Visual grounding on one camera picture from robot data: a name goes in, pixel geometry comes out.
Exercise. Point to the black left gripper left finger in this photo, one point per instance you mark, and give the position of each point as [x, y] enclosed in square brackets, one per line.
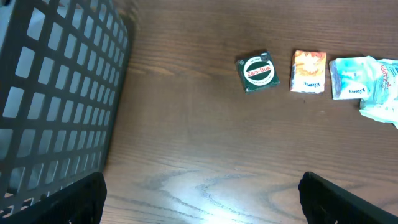
[81, 202]

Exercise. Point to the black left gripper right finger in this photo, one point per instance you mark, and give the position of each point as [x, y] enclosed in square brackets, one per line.
[324, 202]

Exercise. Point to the teal wipes pouch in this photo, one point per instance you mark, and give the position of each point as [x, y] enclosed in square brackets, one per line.
[381, 105]

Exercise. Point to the small teal tissue pack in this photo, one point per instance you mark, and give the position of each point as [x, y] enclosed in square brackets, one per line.
[351, 78]

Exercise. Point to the orange small tissue pack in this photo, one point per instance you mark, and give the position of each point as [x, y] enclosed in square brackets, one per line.
[308, 72]

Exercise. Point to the dark green round-label box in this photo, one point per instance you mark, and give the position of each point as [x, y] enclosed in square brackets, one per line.
[257, 72]

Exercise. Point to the grey plastic shopping basket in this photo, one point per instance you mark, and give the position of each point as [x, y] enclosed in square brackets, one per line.
[62, 70]

